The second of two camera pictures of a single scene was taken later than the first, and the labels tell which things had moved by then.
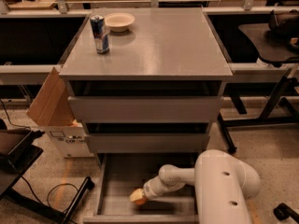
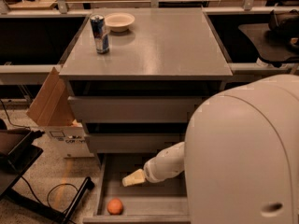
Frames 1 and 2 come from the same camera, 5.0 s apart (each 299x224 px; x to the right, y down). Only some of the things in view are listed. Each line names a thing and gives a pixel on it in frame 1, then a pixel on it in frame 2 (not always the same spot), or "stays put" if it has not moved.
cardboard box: [52, 109] stays put
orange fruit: [141, 202] → [115, 206]
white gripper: [149, 190] → [149, 171]
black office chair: [277, 42] stays put
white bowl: [120, 21] stays put
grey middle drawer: [145, 143] stays put
